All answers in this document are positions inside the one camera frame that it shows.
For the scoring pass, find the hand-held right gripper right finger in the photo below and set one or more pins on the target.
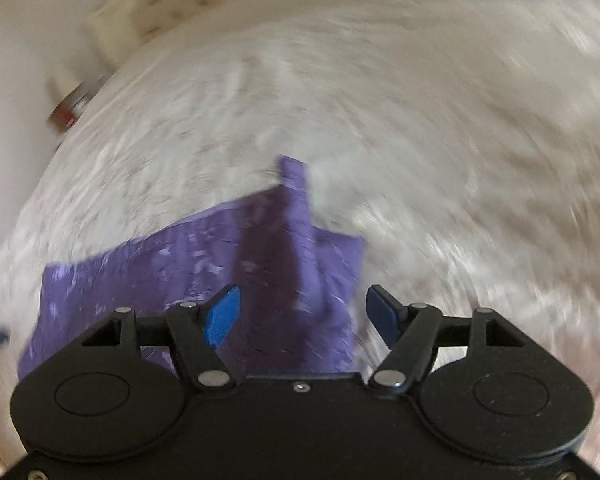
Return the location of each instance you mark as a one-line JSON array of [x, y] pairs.
[[382, 312]]

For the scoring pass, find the purple hoodie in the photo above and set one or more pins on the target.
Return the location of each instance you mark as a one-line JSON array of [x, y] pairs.
[[180, 270]]

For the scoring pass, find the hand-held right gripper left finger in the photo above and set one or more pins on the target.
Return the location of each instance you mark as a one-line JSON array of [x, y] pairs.
[[222, 317]]

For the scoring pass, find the bed with cream bedspread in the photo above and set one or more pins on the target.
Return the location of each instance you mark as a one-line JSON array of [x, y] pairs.
[[430, 135]]

